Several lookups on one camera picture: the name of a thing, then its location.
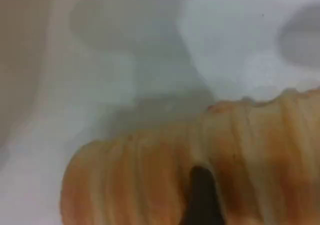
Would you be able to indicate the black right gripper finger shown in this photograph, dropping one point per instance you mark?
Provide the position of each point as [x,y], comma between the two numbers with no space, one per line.
[202,200]

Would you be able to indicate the long striped orange bread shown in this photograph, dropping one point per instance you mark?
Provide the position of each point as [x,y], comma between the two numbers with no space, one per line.
[125,185]

